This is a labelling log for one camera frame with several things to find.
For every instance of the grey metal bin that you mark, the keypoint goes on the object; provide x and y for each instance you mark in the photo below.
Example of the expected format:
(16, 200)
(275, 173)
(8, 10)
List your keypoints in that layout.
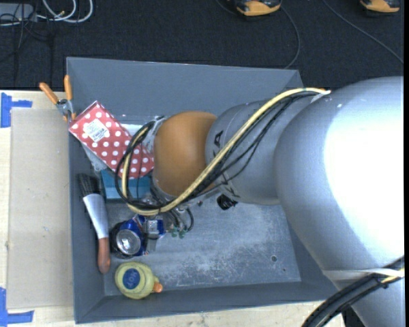
(225, 250)

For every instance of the brown cardboard board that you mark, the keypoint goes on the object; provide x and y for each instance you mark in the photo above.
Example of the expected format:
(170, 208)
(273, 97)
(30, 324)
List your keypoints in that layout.
(37, 216)

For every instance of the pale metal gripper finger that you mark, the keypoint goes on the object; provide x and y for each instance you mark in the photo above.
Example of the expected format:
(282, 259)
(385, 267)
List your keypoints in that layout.
(152, 228)

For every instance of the blue metal can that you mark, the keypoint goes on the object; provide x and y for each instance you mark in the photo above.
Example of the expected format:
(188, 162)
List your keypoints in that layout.
(127, 241)

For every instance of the black cylinder on white bracket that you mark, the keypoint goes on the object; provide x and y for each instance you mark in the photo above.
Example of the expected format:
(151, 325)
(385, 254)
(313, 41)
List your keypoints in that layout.
(226, 202)

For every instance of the yellow round tape measure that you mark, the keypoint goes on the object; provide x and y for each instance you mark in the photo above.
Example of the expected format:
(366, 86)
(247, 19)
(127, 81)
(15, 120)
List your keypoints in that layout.
(133, 280)

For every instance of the red white-dotted box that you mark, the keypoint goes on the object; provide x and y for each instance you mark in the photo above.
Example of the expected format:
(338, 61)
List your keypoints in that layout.
(105, 138)

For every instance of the blue box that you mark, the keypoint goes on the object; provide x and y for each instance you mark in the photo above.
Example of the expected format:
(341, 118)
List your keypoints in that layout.
(109, 186)

